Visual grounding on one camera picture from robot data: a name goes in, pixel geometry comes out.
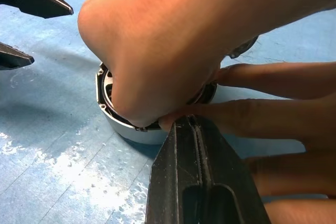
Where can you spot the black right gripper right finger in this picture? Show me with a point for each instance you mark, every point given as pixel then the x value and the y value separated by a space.
pixel 231 182

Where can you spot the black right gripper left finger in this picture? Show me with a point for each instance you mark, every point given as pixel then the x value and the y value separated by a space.
pixel 173 171

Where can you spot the grey motor housing copper stator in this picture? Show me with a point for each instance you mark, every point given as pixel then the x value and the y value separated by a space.
pixel 136 136

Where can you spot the silver motor end cover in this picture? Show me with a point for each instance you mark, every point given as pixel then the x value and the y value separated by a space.
pixel 242 48

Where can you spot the person's left hand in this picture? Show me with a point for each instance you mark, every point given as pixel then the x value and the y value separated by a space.
pixel 302 119

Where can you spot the person's right hand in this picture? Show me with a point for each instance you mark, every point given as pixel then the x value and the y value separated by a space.
pixel 157 45

